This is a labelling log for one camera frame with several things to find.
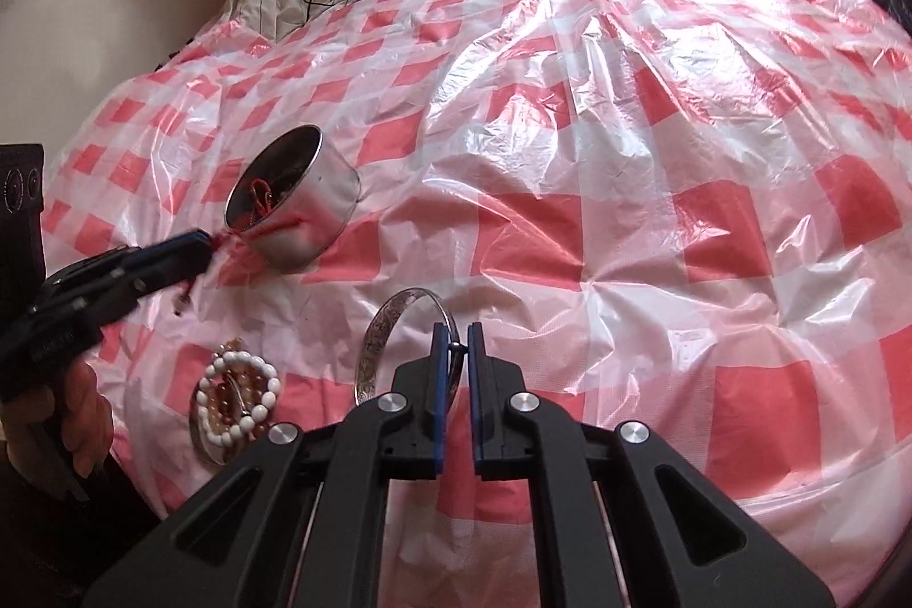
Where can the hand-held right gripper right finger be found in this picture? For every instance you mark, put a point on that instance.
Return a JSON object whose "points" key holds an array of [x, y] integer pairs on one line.
{"points": [[476, 380]]}

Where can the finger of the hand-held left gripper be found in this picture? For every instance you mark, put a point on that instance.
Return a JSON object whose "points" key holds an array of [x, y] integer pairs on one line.
{"points": [[178, 243], [167, 273]]}

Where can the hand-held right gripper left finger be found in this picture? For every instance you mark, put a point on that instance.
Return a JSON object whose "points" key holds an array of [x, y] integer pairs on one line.
{"points": [[440, 380]]}

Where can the round metal tin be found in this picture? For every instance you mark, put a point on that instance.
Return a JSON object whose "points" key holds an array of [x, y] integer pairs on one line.
{"points": [[320, 216]]}

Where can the person's left hand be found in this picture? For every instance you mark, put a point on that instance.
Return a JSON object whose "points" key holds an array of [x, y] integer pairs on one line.
{"points": [[84, 416]]}

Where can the black box device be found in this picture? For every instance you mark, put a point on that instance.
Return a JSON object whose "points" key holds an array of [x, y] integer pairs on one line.
{"points": [[21, 202]]}

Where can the red checked plastic sheet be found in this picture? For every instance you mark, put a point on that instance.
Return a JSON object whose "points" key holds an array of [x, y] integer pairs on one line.
{"points": [[641, 152]]}

